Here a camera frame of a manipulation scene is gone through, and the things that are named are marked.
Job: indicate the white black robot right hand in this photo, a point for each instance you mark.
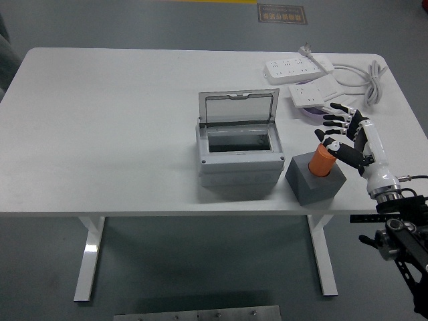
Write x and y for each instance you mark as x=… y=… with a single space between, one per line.
x=374 y=157

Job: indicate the orange cylindrical battery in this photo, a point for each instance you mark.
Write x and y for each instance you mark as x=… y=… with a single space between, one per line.
x=321 y=164

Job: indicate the transparent box lid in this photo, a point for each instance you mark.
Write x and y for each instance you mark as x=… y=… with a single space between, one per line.
x=239 y=108

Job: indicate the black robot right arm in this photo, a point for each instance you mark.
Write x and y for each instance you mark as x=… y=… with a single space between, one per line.
x=404 y=240

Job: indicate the grey plastic junction box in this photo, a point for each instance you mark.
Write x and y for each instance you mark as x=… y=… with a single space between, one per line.
x=240 y=164

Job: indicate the black perforated bar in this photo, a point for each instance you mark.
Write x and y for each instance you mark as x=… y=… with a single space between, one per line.
x=368 y=218

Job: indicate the grey holder block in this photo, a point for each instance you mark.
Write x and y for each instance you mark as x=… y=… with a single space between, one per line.
x=307 y=190

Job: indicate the white table leg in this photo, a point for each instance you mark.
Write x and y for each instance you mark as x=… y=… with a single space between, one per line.
x=326 y=261
x=88 y=261

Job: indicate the white power strip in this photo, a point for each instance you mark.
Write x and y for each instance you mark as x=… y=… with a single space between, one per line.
x=287 y=72

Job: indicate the brown floor sign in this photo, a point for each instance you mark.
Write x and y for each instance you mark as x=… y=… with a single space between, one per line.
x=282 y=14

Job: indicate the grey metal plate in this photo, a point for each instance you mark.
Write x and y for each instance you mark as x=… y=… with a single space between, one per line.
x=200 y=315

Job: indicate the white wall socket panel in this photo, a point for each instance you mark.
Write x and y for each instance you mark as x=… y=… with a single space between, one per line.
x=306 y=94

